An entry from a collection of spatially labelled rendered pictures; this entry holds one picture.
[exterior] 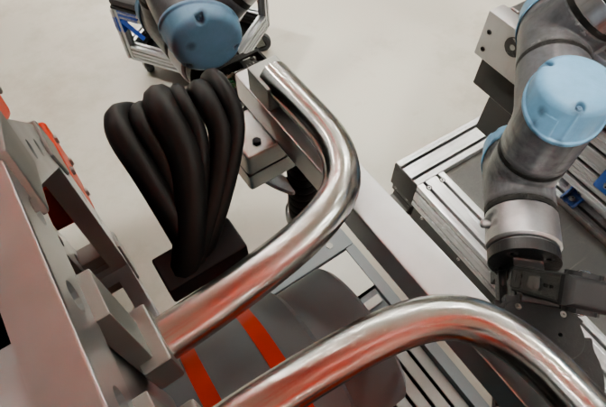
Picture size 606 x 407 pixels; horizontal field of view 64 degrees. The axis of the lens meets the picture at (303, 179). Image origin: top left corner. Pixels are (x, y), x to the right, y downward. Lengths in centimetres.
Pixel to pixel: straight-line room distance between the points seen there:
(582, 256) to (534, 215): 81
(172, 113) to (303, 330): 18
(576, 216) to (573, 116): 92
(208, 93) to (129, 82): 161
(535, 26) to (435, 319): 40
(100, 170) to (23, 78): 57
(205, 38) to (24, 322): 37
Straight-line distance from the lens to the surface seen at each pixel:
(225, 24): 50
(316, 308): 38
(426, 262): 33
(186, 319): 28
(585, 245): 138
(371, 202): 35
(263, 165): 42
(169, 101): 32
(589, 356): 52
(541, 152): 52
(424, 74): 191
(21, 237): 20
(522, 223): 54
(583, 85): 50
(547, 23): 60
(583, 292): 43
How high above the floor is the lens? 127
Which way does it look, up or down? 56 degrees down
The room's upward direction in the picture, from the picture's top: straight up
